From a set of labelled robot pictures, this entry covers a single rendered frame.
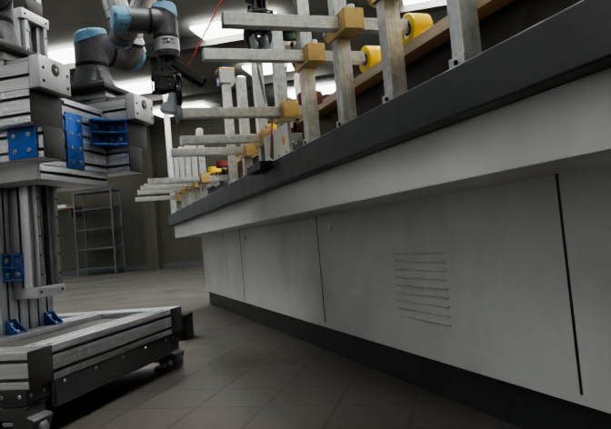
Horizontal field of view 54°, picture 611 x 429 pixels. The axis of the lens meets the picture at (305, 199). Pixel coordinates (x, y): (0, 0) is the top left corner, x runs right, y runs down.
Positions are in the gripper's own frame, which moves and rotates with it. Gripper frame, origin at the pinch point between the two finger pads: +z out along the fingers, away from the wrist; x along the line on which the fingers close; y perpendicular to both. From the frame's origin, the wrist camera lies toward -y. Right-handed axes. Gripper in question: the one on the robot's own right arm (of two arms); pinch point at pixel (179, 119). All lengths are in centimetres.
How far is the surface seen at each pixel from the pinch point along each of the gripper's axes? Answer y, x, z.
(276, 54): -23.3, 26.6, -11.7
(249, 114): -21.1, 1.6, -1.0
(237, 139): -23.0, -23.4, 2.4
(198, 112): -5.5, 1.6, -1.8
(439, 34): -49, 65, -4
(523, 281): -53, 79, 51
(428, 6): -407, -481, -244
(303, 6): -33.8, 22.9, -27.1
